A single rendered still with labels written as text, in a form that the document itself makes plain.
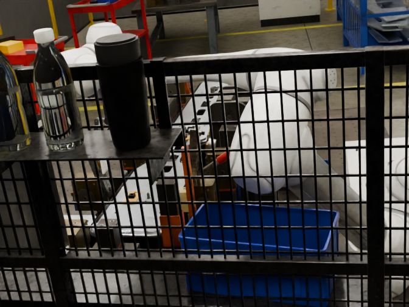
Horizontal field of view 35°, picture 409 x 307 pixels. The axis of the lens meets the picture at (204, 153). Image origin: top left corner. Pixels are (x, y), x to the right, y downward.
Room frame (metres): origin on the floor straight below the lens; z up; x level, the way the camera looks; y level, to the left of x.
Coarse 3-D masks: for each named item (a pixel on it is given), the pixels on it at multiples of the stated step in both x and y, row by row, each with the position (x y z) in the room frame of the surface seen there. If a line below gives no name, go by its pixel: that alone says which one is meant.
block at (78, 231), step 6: (66, 222) 1.48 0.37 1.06; (72, 222) 1.48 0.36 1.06; (78, 222) 1.47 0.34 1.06; (84, 222) 1.47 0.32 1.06; (66, 228) 1.45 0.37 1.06; (78, 228) 1.44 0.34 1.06; (78, 234) 1.42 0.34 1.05; (72, 240) 1.41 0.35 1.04; (78, 240) 1.42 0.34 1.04; (84, 240) 1.45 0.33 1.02; (90, 240) 1.48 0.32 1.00; (72, 246) 1.41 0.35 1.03; (78, 246) 1.41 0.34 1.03; (84, 246) 1.44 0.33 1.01
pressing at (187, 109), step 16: (192, 112) 2.42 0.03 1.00; (208, 128) 2.22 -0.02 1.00; (128, 176) 1.87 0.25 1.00; (144, 176) 1.85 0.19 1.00; (128, 192) 1.74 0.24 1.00; (144, 192) 1.73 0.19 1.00; (112, 208) 1.65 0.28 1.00; (144, 208) 1.63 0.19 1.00; (96, 224) 1.57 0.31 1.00; (128, 224) 1.54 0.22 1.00
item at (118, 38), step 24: (96, 48) 1.00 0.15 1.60; (120, 48) 0.98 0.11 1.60; (120, 72) 0.98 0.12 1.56; (144, 72) 1.01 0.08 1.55; (120, 96) 0.98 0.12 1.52; (144, 96) 1.00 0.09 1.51; (120, 120) 0.98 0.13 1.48; (144, 120) 0.99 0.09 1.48; (120, 144) 0.99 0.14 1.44; (144, 144) 0.99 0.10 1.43
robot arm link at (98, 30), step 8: (96, 24) 1.70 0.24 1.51; (104, 24) 1.69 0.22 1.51; (112, 24) 1.69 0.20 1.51; (88, 32) 1.68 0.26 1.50; (96, 32) 1.67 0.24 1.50; (104, 32) 1.66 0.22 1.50; (112, 32) 1.67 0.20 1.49; (120, 32) 1.69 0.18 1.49; (88, 40) 1.67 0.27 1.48; (88, 48) 1.63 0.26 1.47
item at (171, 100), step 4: (172, 100) 2.52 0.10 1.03; (176, 100) 2.57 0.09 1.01; (172, 104) 2.51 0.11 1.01; (176, 104) 2.56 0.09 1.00; (172, 108) 2.50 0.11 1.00; (176, 108) 2.55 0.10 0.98; (156, 112) 2.47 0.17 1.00; (172, 112) 2.49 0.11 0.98; (176, 112) 2.56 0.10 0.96; (152, 116) 2.48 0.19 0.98; (156, 116) 2.47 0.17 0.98; (172, 116) 2.49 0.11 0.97; (176, 116) 2.55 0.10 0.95; (152, 120) 2.48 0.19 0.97; (156, 120) 2.47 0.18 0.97; (172, 120) 2.49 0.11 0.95; (176, 156) 2.48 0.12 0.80
